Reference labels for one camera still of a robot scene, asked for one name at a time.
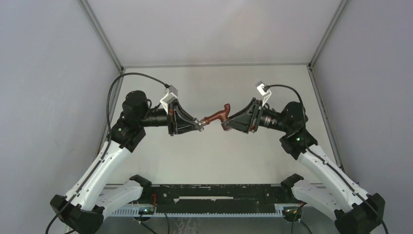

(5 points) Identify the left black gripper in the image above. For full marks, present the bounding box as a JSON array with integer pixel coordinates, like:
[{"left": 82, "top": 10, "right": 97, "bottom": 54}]
[{"left": 138, "top": 99, "right": 201, "bottom": 137}]

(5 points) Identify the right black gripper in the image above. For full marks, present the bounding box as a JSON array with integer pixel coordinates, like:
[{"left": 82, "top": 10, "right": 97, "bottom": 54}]
[{"left": 225, "top": 97, "right": 291, "bottom": 134}]

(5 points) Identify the red brown water faucet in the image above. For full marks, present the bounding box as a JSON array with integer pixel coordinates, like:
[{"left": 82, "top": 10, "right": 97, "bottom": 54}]
[{"left": 202, "top": 103, "right": 231, "bottom": 131}]

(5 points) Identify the silver metal tee fitting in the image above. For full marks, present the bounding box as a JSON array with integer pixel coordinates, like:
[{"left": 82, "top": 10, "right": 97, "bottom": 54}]
[{"left": 194, "top": 118, "right": 207, "bottom": 132}]

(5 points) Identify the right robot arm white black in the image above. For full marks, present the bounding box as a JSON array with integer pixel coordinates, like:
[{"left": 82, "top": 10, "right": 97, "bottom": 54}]
[{"left": 223, "top": 98, "right": 385, "bottom": 234}]

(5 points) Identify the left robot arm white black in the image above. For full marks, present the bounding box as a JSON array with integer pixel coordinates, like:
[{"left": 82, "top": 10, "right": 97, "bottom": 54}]
[{"left": 50, "top": 89, "right": 205, "bottom": 234}]

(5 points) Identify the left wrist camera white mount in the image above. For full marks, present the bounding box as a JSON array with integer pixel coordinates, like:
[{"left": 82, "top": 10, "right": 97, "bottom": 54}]
[{"left": 160, "top": 85, "right": 178, "bottom": 114}]

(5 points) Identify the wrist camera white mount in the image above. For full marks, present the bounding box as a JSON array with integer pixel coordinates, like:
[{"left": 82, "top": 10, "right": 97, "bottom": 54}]
[
  {"left": 256, "top": 81, "right": 272, "bottom": 107},
  {"left": 160, "top": 85, "right": 178, "bottom": 114}
]

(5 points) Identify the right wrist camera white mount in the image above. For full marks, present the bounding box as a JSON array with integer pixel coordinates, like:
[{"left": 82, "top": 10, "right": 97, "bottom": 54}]
[{"left": 256, "top": 81, "right": 272, "bottom": 107}]

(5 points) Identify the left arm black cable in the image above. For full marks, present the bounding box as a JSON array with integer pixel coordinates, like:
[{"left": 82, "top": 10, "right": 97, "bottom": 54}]
[{"left": 45, "top": 72, "right": 171, "bottom": 234}]

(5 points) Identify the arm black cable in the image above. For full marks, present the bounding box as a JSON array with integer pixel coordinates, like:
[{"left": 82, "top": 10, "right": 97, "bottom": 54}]
[
  {"left": 263, "top": 84, "right": 390, "bottom": 234},
  {"left": 45, "top": 72, "right": 171, "bottom": 234}
]

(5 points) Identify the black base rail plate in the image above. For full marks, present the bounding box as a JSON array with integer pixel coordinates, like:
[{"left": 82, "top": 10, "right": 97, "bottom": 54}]
[{"left": 138, "top": 184, "right": 300, "bottom": 214}]

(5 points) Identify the white slotted cable duct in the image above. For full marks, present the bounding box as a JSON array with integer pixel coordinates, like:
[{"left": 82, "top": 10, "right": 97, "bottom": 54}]
[{"left": 109, "top": 207, "right": 284, "bottom": 217}]

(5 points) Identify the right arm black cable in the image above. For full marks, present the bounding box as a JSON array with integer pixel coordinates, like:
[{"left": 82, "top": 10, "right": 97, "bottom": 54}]
[{"left": 263, "top": 84, "right": 390, "bottom": 234}]

